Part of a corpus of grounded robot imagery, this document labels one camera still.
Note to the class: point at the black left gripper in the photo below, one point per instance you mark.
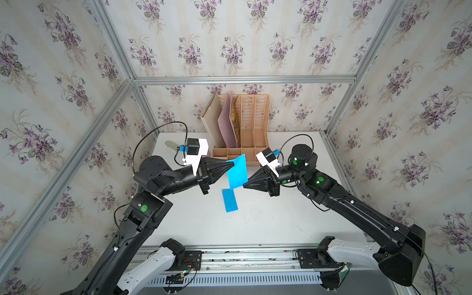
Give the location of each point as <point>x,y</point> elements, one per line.
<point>204,173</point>

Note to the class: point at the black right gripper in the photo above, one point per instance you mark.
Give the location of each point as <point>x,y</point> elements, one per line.
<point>270,182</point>

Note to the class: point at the blue square paper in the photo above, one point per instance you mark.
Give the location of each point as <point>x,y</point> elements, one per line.
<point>230,201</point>
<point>237,175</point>

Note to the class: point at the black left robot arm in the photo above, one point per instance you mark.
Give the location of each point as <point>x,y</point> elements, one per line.
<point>156,180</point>

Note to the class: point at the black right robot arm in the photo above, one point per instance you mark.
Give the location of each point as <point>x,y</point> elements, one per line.
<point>397,250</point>

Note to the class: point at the grey green eraser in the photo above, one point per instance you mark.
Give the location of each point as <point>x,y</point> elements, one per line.
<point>172,145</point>

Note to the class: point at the beige folder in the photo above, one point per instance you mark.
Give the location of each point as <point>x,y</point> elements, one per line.
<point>210,121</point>

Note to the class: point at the pink folder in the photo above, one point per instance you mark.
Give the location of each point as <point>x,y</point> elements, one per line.
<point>225,123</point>

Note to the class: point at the patterned yellow book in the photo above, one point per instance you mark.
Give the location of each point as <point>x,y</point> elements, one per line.
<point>235,118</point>

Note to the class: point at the peach plastic file organizer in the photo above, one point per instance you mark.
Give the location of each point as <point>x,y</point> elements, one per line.
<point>254,122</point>

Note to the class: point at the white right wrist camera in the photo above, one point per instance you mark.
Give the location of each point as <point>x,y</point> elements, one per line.
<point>269,158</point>

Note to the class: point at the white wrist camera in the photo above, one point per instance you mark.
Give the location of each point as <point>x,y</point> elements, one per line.
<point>193,151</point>
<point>269,158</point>

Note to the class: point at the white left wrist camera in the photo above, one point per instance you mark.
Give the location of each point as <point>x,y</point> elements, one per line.
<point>193,151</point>

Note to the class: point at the aluminium mounting rail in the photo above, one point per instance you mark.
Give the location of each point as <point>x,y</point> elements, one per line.
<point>270,258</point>

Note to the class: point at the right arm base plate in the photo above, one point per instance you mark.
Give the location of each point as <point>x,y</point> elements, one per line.
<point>313,259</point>

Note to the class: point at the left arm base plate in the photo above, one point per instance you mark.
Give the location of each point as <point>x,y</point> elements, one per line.
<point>190,260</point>

